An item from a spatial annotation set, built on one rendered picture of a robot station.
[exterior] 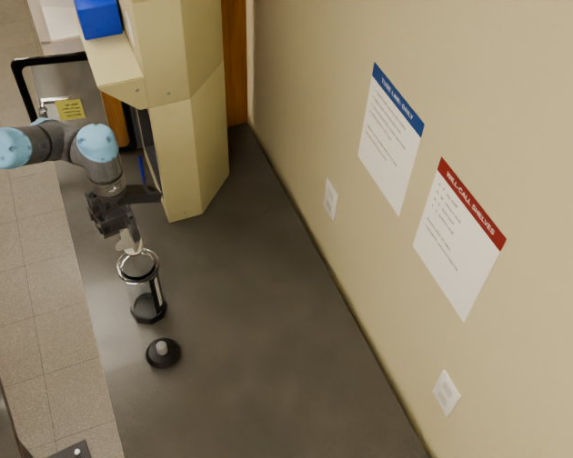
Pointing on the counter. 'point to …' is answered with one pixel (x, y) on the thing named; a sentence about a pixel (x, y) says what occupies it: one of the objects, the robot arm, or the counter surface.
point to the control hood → (116, 68)
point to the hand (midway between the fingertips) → (131, 239)
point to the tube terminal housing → (183, 97)
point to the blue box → (98, 18)
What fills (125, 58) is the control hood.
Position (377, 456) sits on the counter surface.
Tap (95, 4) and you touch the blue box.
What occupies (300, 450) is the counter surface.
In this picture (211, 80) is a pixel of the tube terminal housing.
